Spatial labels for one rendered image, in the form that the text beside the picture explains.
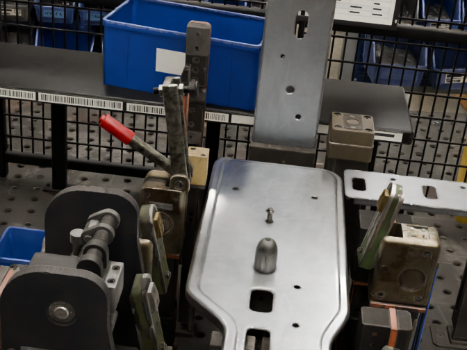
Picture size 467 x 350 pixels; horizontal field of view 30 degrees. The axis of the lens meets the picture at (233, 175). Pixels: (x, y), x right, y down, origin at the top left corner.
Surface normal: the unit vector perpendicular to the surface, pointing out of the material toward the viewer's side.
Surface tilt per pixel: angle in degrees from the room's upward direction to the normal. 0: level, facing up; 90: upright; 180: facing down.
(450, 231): 0
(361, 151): 88
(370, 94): 0
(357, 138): 88
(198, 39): 90
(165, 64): 90
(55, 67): 0
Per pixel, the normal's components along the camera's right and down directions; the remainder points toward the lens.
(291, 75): -0.08, 0.48
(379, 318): 0.08, -0.87
